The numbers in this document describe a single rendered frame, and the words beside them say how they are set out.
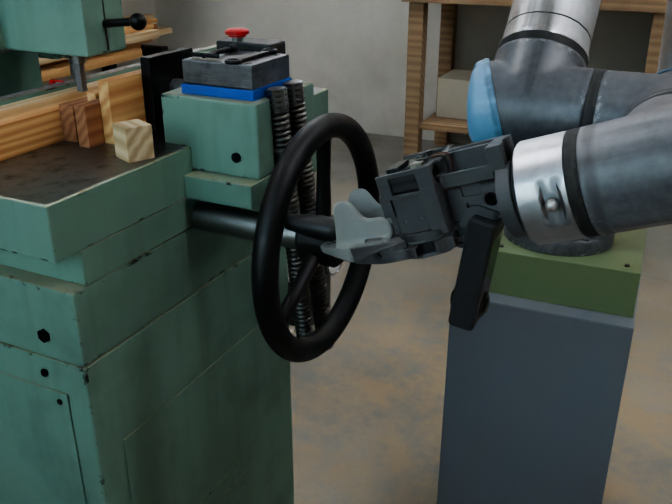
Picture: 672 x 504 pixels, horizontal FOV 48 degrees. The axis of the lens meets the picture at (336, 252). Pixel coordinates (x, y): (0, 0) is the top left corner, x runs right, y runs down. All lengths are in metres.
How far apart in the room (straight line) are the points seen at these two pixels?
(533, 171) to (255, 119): 0.36
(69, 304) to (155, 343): 0.16
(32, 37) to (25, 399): 0.43
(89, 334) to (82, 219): 0.13
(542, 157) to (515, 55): 0.16
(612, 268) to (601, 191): 0.70
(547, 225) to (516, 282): 0.71
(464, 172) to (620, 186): 0.13
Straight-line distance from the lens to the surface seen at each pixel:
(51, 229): 0.78
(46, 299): 0.85
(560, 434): 1.43
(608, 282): 1.31
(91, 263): 0.83
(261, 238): 0.75
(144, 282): 0.90
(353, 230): 0.71
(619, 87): 0.73
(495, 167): 0.65
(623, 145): 0.61
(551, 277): 1.32
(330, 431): 1.90
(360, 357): 2.18
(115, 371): 0.90
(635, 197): 0.61
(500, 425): 1.44
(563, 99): 0.73
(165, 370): 0.98
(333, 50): 4.42
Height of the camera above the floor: 1.15
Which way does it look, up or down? 24 degrees down
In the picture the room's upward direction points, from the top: straight up
